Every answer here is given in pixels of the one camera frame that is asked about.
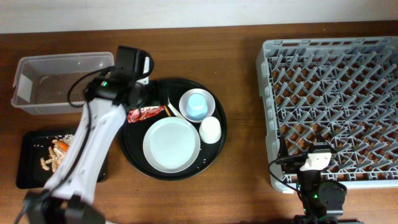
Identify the round black serving tray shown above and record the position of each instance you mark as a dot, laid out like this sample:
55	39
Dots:
131	135

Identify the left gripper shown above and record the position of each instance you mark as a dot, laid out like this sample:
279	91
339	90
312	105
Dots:
159	96

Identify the grey plate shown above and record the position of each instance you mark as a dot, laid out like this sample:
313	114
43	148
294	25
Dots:
171	145

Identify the white plastic fork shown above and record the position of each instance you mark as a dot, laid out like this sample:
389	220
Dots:
174	110

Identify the orange carrot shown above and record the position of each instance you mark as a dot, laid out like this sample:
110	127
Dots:
62	145

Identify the clear plastic bin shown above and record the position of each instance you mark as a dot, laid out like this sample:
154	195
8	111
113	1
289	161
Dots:
41	83

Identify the black rectangular tray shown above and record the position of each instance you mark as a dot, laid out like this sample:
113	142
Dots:
35	145

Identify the red snack wrapper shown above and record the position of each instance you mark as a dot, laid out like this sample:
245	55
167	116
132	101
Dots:
141	114

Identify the wooden chopstick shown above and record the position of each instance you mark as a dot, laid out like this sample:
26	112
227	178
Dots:
167	111

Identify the light blue cup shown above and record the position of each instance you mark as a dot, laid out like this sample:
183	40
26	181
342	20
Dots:
197	106

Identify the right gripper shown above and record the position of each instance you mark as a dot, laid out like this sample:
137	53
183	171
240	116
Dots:
294	163

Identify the rice and pasta leftovers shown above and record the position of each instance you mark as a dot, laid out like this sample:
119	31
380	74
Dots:
56	155

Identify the white bowl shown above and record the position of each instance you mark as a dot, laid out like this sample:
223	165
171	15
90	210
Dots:
209	100

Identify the grey dishwasher rack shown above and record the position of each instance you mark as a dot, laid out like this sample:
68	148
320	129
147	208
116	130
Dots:
343	89

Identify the white cup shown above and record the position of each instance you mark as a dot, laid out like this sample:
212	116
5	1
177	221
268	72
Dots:
210	130

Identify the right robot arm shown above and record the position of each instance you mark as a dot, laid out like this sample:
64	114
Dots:
322	199

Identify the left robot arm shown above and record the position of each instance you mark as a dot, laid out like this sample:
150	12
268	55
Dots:
114	91

